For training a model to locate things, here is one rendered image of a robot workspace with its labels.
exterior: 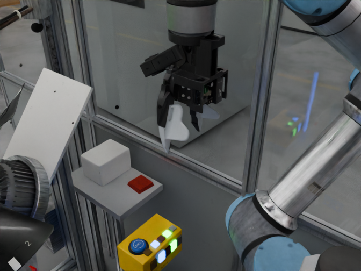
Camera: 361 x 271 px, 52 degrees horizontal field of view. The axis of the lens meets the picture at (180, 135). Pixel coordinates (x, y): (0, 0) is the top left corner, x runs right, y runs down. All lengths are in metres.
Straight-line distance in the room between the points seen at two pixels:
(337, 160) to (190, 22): 0.42
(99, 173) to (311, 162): 0.94
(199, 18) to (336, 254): 0.35
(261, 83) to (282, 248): 0.50
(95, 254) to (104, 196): 0.76
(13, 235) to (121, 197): 0.61
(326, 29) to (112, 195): 1.18
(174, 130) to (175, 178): 0.91
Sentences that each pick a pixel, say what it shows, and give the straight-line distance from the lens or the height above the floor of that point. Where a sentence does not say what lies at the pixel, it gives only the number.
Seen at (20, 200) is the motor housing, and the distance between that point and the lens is 1.18.
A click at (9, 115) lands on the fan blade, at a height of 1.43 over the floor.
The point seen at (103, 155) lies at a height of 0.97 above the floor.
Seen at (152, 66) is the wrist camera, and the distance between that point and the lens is 0.64.
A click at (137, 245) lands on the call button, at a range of 1.02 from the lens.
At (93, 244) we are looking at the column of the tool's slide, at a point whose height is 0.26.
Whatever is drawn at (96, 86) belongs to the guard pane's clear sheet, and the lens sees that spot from 1.67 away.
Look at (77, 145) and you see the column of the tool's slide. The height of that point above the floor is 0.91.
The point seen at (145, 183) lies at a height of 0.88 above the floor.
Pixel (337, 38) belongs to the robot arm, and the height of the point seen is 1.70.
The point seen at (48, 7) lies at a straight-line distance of 1.44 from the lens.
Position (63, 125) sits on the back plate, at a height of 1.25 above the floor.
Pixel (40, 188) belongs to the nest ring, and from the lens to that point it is 1.18.
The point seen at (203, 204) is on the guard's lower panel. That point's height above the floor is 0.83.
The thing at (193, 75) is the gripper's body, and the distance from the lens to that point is 0.58.
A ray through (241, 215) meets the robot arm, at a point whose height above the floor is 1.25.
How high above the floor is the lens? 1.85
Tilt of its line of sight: 32 degrees down
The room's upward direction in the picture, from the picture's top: straight up
